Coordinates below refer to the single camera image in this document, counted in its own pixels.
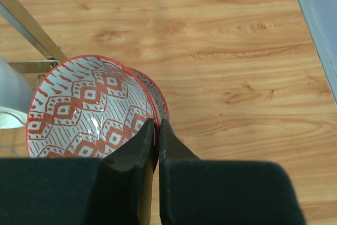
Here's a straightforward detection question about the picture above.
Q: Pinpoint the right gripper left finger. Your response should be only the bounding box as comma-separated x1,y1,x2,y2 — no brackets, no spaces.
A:
1,119,155,224

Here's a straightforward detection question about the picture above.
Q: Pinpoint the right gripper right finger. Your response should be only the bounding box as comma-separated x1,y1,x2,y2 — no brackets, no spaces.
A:
158,120,306,224

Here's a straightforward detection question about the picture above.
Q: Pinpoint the red geometric pattern bowl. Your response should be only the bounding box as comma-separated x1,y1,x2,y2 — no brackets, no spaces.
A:
26,55,160,158

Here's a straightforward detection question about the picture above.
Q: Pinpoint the red ikat pattern bowl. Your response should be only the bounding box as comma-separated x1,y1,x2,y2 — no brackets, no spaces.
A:
130,68,171,121

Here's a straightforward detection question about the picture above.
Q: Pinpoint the plain white bowl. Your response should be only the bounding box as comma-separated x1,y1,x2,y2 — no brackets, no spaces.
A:
1,57,34,130

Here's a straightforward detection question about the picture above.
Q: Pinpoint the silver wire dish rack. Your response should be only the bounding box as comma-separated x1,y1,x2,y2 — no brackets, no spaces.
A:
0,0,69,152

